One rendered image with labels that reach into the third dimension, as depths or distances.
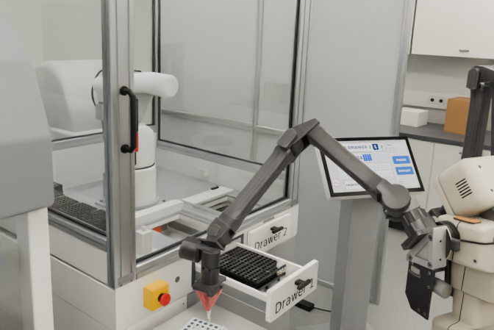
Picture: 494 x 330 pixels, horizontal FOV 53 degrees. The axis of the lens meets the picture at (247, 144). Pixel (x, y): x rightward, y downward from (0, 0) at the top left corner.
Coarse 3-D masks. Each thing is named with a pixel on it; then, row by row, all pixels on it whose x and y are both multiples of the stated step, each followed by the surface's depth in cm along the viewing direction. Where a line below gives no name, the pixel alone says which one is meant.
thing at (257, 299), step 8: (248, 248) 190; (272, 256) 184; (200, 264) 179; (288, 264) 180; (200, 272) 174; (288, 272) 180; (232, 280) 165; (280, 280) 178; (224, 288) 167; (232, 288) 165; (240, 288) 163; (248, 288) 161; (264, 288) 172; (232, 296) 165; (240, 296) 163; (248, 296) 161; (256, 296) 159; (264, 296) 157; (248, 304) 162; (256, 304) 159; (264, 304) 157
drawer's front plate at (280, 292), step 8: (312, 264) 172; (296, 272) 166; (304, 272) 168; (312, 272) 173; (288, 280) 160; (304, 280) 169; (312, 280) 174; (272, 288) 155; (280, 288) 156; (288, 288) 161; (296, 288) 165; (312, 288) 175; (272, 296) 153; (280, 296) 157; (288, 296) 162; (304, 296) 171; (272, 304) 154; (288, 304) 163; (272, 312) 155; (280, 312) 159; (272, 320) 156
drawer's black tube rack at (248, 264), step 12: (228, 252) 185; (240, 252) 185; (252, 252) 185; (228, 264) 176; (240, 264) 176; (252, 264) 176; (264, 264) 177; (276, 264) 177; (228, 276) 172; (240, 276) 167; (252, 276) 167; (276, 276) 174
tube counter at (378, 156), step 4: (356, 156) 246; (360, 156) 247; (364, 156) 247; (368, 156) 248; (372, 156) 248; (376, 156) 249; (380, 156) 250; (384, 156) 250; (364, 160) 246; (368, 160) 247; (372, 160) 247; (376, 160) 248; (380, 160) 248; (384, 160) 249; (388, 160) 250
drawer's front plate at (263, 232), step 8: (280, 216) 214; (288, 216) 217; (264, 224) 205; (272, 224) 207; (280, 224) 212; (288, 224) 218; (248, 232) 197; (256, 232) 198; (264, 232) 203; (288, 232) 219; (248, 240) 197; (256, 240) 200; (280, 240) 215; (256, 248) 201; (264, 248) 206
